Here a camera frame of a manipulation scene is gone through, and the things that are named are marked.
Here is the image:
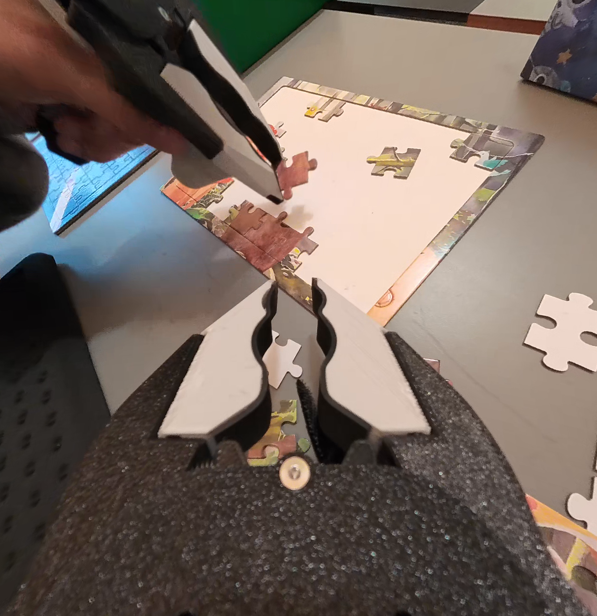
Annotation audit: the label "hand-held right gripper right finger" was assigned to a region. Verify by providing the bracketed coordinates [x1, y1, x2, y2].
[311, 278, 432, 463]

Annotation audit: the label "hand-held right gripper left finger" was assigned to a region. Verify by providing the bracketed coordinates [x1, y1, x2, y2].
[157, 280, 279, 450]

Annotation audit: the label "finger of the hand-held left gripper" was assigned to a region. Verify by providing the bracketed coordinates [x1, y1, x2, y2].
[161, 63, 286, 204]
[185, 18, 285, 168]

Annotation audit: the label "brown puzzle piece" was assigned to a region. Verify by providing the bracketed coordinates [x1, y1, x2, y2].
[274, 151, 318, 200]

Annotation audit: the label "assembled lion puzzle pieces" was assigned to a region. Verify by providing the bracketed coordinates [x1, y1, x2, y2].
[161, 120, 287, 209]

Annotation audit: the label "yellow green dotted puzzle piece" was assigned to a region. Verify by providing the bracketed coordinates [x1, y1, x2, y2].
[248, 399, 311, 467]

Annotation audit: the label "lion jigsaw puzzle board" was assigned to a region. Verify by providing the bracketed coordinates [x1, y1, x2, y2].
[161, 76, 545, 328]

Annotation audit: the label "pile of puzzle pieces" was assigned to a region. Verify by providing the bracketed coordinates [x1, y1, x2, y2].
[248, 293, 597, 607]

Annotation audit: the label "grey desk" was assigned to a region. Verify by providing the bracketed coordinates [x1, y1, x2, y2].
[0, 10, 597, 530]

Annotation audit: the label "person's left hand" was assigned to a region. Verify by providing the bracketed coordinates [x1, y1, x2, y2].
[0, 13, 189, 167]

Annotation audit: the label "green plastic bin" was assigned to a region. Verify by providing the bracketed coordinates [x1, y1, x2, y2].
[193, 0, 328, 74]

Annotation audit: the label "grey puzzle piece yellow dot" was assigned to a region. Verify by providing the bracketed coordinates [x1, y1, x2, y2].
[304, 98, 346, 122]

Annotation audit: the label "astronaut jigsaw puzzle board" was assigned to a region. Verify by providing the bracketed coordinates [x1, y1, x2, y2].
[27, 132, 160, 236]

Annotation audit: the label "grey yellow-green puzzle piece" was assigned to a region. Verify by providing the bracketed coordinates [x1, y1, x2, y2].
[367, 146, 422, 180]

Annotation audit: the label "illustrated puzzle box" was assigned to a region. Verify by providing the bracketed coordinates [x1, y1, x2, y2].
[520, 0, 597, 104]

